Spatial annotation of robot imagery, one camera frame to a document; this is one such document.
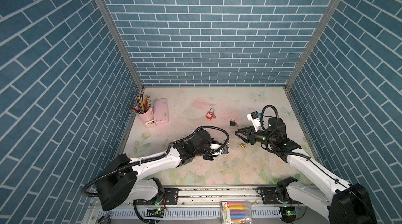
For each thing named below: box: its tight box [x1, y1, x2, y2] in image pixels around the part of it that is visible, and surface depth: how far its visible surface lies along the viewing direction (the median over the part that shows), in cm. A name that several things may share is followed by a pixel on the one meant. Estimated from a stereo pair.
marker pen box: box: [220, 200, 253, 224], surface depth 70 cm
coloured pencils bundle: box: [127, 92, 152, 114], surface depth 97 cm
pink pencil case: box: [153, 97, 170, 125], surface depth 105 cm
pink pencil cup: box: [135, 105, 156, 128], surface depth 100 cm
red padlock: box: [205, 107, 215, 120], surface depth 104 cm
